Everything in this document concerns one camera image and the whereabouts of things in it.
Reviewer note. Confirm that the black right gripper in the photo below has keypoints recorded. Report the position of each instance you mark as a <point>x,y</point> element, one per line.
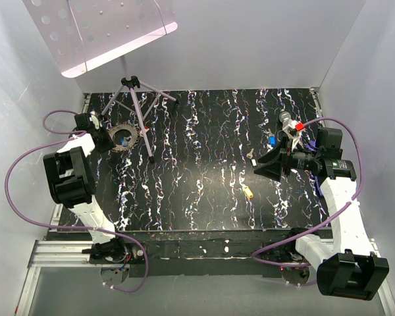
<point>272,166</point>

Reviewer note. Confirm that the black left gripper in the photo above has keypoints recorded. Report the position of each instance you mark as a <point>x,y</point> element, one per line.
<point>108,145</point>

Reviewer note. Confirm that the yellow key tag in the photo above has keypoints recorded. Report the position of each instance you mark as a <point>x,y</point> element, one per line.
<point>248,192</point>

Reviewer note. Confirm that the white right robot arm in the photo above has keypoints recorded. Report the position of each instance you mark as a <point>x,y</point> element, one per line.
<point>350,269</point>

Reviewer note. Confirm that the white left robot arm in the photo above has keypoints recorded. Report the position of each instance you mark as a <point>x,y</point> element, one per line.
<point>72,185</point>

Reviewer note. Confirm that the blue key tag with key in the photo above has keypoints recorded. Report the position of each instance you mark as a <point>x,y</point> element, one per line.
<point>272,138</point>

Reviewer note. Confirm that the silver key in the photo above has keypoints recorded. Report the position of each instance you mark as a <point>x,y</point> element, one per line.
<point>250,154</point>

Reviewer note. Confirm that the purple toy microphone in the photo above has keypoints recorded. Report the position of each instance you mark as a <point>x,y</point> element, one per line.
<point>283,115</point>

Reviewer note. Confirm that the white perforated music stand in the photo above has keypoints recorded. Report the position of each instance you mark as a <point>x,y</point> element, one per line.
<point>84,35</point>

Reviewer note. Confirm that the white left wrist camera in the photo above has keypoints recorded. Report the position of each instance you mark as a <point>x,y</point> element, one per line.
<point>95,119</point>

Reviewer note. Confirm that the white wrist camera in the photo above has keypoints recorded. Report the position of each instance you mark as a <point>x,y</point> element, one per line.
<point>293,129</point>
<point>95,119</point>

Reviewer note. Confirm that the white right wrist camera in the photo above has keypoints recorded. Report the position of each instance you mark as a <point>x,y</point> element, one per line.
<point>293,129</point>

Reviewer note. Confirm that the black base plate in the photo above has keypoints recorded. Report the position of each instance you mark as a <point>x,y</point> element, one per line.
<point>213,252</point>

